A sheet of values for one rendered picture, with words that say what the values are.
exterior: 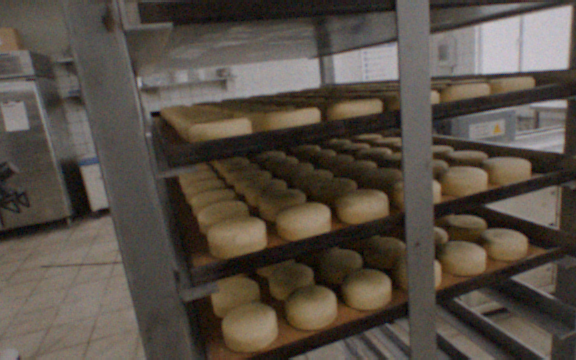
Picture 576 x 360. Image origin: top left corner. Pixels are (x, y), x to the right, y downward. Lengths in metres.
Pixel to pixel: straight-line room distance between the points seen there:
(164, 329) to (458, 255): 0.31
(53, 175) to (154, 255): 4.89
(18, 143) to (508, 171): 5.00
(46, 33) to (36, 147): 1.61
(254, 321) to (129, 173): 0.18
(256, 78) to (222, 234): 5.65
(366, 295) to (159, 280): 0.20
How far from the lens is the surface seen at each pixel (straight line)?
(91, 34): 0.26
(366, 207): 0.35
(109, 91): 0.26
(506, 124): 2.17
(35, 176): 5.20
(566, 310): 0.58
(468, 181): 0.43
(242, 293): 0.42
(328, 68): 0.97
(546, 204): 2.50
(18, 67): 5.18
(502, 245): 0.50
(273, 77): 6.00
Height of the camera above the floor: 1.45
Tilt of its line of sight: 14 degrees down
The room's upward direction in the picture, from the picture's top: 7 degrees counter-clockwise
